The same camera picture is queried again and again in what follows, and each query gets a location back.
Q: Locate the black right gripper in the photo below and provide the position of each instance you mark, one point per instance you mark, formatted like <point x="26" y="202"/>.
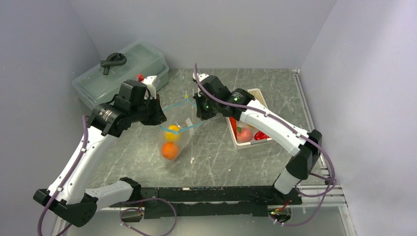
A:
<point x="201" y="113"/>

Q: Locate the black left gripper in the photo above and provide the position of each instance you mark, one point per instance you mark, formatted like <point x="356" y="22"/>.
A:
<point x="159" y="117"/>

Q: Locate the clear zip top bag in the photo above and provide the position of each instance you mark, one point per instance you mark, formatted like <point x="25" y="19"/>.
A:
<point x="182" y="114"/>

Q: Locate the orange toy orange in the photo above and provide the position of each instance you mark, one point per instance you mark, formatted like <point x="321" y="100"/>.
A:
<point x="170" y="151"/>

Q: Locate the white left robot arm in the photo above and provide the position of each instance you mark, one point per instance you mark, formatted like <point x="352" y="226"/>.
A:
<point x="69" y="196"/>

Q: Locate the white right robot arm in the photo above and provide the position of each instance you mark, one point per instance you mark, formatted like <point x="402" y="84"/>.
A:
<point x="215" y="98"/>

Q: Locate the orange toy carrot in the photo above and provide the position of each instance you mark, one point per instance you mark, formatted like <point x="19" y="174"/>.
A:
<point x="233" y="123"/>

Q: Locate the pink toy peach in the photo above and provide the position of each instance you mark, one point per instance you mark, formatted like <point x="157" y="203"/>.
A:
<point x="244" y="134"/>

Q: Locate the white perforated plastic basket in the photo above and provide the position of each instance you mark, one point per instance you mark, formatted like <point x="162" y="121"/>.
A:
<point x="252" y="143"/>

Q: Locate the red toy pepper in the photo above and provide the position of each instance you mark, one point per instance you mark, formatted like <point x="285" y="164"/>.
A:
<point x="260" y="136"/>

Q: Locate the green lidded storage box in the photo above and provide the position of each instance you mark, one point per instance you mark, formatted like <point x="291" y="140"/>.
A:
<point x="94" y="88"/>

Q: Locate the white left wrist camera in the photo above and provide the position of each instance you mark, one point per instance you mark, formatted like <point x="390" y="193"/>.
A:
<point x="151" y="82"/>

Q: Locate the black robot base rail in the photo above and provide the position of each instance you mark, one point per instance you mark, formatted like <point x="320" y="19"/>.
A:
<point x="209" y="201"/>

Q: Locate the aluminium frame rail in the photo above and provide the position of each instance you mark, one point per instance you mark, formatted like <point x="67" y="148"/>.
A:
<point x="334" y="197"/>

